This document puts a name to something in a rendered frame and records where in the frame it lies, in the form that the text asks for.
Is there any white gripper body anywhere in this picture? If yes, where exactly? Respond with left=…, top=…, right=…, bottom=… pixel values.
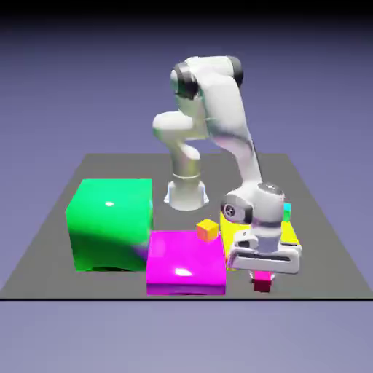
left=227, top=230, right=303, bottom=275

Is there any small red cube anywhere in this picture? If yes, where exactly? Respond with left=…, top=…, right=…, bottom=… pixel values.
left=251, top=270, right=275, bottom=293

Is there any small orange cube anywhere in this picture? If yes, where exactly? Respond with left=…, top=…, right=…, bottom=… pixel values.
left=196, top=218, right=219, bottom=243

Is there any large yellow box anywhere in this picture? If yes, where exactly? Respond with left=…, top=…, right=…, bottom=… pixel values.
left=219, top=210, right=301, bottom=272

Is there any large magenta box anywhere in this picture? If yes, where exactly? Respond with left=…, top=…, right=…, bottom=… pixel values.
left=145, top=229, right=227, bottom=297

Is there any large green box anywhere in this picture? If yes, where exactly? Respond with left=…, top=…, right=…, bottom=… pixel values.
left=65, top=178, right=154, bottom=273

